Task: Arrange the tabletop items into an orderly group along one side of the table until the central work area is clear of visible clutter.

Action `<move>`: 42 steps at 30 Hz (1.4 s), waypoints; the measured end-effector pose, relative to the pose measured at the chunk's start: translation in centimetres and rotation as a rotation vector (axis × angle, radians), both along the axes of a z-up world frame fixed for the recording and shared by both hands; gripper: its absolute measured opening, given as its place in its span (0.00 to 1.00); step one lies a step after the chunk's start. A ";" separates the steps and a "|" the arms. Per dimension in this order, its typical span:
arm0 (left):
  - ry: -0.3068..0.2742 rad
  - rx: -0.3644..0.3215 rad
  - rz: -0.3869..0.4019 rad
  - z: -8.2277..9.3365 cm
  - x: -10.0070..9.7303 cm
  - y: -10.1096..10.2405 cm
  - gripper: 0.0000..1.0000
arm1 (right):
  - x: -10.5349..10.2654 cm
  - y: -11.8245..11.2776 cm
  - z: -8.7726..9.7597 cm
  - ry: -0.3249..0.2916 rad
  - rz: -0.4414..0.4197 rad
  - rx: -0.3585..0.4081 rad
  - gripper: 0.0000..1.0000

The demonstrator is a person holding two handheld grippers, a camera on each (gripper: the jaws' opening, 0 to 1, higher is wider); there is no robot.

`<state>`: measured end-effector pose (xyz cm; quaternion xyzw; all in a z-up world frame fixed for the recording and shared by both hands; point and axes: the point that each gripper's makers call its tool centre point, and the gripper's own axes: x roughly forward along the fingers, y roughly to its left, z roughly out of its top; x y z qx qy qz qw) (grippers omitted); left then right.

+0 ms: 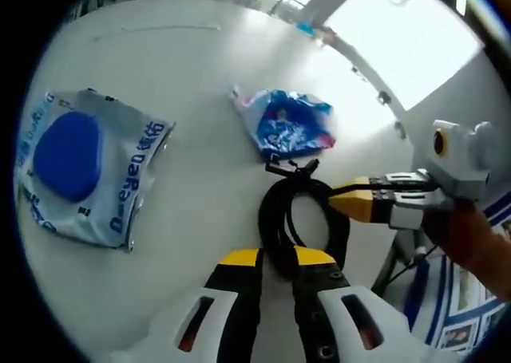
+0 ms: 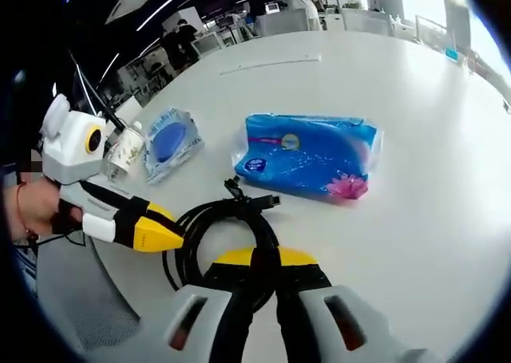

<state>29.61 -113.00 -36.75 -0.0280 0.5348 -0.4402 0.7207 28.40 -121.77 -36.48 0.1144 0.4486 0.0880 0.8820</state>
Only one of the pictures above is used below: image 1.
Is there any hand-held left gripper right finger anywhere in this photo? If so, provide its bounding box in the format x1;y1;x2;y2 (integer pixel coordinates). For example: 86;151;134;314
291;247;424;363

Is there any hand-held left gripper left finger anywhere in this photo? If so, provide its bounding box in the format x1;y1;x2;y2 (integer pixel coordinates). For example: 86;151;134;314
113;248;263;363

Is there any black cable item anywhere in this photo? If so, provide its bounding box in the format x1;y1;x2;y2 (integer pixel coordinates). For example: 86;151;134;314
258;159;352;283

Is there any blue tissue packet item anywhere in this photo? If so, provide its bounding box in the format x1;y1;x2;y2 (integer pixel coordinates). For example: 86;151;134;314
228;84;335;163

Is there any wet wipes pack blue lid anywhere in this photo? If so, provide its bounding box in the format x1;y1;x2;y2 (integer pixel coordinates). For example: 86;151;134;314
14;87;176;253

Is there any person's right hand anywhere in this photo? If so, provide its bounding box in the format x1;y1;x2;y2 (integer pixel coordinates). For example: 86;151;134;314
422;199;494;257

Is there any large window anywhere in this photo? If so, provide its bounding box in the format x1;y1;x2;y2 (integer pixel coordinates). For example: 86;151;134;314
319;0;482;111

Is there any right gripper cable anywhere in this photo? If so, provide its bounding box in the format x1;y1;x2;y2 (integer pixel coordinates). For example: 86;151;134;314
370;235;440;296

